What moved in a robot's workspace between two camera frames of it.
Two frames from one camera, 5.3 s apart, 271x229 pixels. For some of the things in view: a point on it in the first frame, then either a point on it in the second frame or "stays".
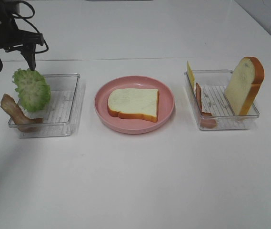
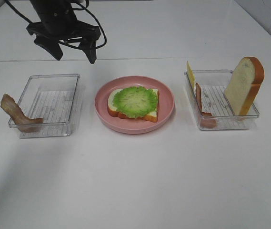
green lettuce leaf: (34, 91) → (135, 101)
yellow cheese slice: (191, 74) stays
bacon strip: (207, 119) stays
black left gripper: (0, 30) → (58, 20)
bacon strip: (25, 123) stays
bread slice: (244, 85) stays
